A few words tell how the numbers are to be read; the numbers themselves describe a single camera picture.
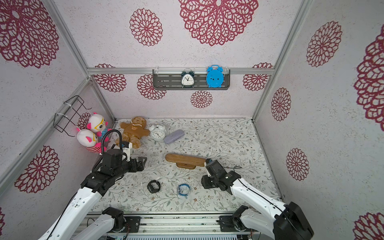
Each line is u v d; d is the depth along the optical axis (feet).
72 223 1.40
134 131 3.37
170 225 2.46
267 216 1.44
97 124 3.05
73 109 2.61
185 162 2.88
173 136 3.48
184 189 2.80
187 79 2.95
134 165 2.19
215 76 2.96
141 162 2.26
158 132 3.32
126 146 2.18
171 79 3.10
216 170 2.08
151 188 2.68
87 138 2.74
